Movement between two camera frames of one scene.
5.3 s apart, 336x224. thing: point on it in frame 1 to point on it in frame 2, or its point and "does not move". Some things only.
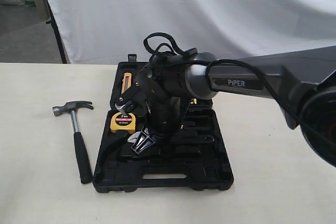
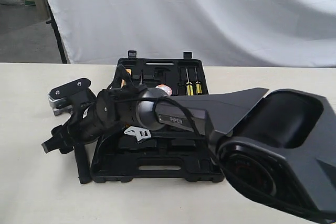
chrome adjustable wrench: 198,138 to 140,133
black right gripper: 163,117 to 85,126
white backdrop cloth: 101,18 does not move
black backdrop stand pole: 53,21 does not move
